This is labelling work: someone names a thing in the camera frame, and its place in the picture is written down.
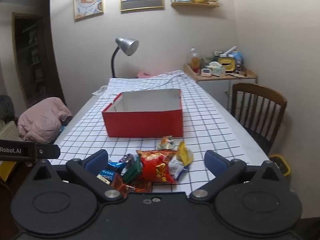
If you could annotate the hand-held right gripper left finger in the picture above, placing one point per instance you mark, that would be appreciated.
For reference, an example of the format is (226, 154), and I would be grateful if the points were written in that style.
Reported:
(97, 160)

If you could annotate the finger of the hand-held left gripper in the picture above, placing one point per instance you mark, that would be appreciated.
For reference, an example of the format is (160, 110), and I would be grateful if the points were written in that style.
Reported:
(48, 151)

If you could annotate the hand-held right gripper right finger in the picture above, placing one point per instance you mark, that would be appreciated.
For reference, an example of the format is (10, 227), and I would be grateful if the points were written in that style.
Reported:
(215, 163)

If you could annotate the purple candy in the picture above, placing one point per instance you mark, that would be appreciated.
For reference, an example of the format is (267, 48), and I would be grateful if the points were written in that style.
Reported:
(127, 158)

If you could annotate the yellow snack packet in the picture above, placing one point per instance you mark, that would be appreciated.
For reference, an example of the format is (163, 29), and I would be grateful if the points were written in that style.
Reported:
(185, 153)

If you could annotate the green snack packet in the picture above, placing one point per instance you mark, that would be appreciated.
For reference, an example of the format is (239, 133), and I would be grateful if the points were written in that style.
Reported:
(132, 171)

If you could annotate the light blue cookie packet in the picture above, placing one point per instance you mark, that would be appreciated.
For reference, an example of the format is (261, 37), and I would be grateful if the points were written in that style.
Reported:
(178, 170)

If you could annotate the orange foil snack packet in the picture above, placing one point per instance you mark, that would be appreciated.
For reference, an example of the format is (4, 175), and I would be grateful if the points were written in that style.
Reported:
(125, 186)

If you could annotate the orange jelly cup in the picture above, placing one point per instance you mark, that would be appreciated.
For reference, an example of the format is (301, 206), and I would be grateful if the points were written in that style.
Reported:
(165, 143)

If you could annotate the red cardboard box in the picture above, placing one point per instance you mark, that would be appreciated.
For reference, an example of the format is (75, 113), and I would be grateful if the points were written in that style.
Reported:
(142, 125)

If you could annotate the red snack bag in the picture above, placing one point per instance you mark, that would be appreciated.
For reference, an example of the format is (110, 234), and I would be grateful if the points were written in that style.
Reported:
(156, 165)

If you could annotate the pink padded jacket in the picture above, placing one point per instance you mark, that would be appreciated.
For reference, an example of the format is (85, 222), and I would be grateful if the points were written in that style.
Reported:
(42, 120)

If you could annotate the white checked tablecloth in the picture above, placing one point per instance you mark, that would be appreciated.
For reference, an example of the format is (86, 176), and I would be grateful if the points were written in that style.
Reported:
(212, 130)

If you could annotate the yellow bin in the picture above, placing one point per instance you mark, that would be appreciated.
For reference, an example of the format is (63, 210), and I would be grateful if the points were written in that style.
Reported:
(281, 163)

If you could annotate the wooden chair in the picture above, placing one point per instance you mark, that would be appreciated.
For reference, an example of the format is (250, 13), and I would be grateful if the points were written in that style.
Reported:
(260, 110)

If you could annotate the white cabinet wooden top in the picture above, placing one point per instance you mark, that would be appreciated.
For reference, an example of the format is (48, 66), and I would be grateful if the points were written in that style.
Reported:
(217, 90)

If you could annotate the white kitchen timer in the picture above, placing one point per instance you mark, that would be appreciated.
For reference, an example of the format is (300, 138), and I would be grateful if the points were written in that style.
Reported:
(206, 72)

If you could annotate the dark bookshelf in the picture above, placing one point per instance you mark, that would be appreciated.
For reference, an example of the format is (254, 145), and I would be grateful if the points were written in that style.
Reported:
(35, 60)

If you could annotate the tissue box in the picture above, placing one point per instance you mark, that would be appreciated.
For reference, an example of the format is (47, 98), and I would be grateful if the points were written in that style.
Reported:
(217, 70)

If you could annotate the yellow box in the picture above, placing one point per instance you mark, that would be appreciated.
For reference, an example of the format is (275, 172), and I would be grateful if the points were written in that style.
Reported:
(227, 65)

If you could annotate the bottle with orange contents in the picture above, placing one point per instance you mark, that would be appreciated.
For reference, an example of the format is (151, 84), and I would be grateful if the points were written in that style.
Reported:
(195, 63)

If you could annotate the blue container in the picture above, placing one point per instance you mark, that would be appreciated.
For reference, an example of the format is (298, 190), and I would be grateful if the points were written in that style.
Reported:
(238, 58)

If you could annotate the white tube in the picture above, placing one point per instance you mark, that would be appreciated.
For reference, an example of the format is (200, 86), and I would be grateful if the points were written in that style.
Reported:
(230, 50)

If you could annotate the silver desk lamp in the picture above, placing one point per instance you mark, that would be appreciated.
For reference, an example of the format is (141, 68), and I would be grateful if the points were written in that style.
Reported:
(126, 45)

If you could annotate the wooden wall shelf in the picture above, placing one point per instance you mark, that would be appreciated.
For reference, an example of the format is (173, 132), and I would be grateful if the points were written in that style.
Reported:
(195, 4)

